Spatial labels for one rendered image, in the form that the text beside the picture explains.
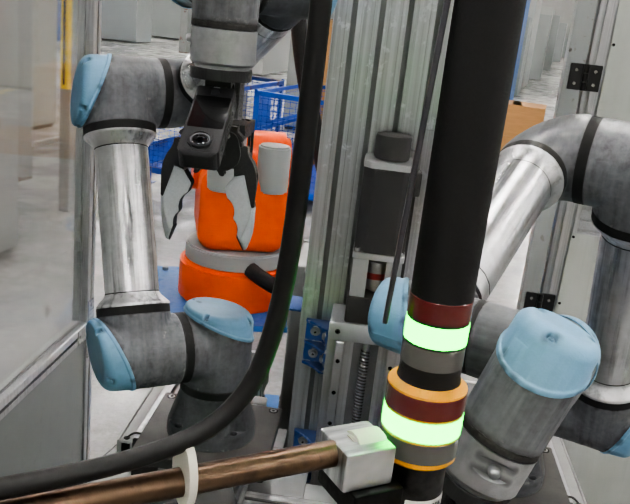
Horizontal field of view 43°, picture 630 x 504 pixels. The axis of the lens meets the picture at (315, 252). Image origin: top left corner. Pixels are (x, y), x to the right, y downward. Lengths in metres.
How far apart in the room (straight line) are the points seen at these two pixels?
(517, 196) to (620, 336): 0.32
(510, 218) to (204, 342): 0.58
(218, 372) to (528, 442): 0.74
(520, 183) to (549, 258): 1.33
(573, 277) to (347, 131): 1.12
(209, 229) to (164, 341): 3.22
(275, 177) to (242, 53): 3.50
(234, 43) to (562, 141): 0.43
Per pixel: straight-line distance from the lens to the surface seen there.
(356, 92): 1.37
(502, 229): 0.92
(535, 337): 0.66
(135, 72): 1.35
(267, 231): 4.52
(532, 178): 1.01
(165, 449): 0.38
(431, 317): 0.41
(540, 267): 2.31
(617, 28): 2.24
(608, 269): 1.16
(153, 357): 1.28
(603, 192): 1.08
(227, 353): 1.32
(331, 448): 0.43
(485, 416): 0.68
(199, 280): 4.59
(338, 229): 1.42
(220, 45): 0.92
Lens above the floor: 1.76
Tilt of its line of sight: 17 degrees down
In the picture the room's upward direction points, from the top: 6 degrees clockwise
